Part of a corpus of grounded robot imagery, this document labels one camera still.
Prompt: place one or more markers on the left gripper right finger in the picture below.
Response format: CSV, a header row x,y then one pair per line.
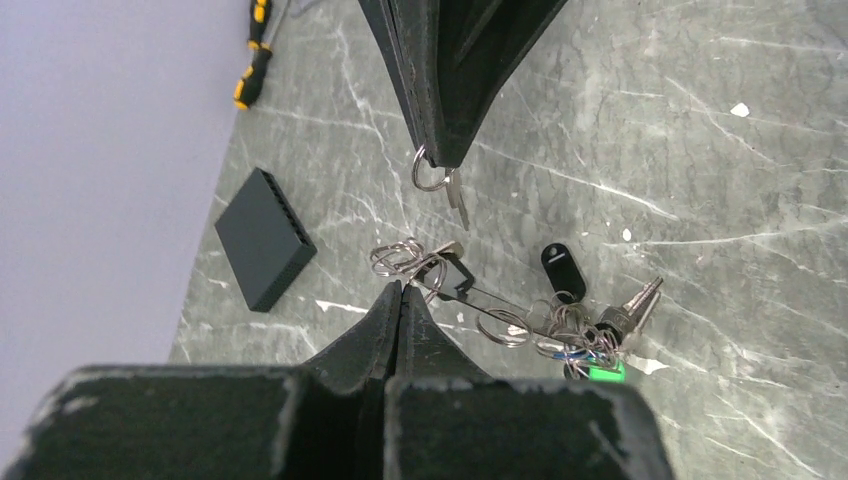
x,y
446,419

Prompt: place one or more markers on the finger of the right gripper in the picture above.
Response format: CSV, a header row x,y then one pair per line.
x,y
391,60
454,58

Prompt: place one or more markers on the single silver key with ring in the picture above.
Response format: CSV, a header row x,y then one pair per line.
x,y
451,183

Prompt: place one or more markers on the key bunch with rings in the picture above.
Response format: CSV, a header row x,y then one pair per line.
x,y
562,332

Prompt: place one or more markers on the orange black screwdriver rear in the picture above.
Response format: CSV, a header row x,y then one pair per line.
x,y
260,12

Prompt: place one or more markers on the black flat box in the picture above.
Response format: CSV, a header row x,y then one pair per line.
x,y
266,244

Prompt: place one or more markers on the black key tag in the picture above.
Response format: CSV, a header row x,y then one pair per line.
x,y
563,273

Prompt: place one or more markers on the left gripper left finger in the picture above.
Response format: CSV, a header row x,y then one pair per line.
x,y
321,419

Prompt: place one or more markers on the green key tag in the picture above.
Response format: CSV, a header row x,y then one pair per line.
x,y
614,374

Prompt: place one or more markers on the yellow black screwdriver front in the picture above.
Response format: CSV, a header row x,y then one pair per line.
x,y
251,82

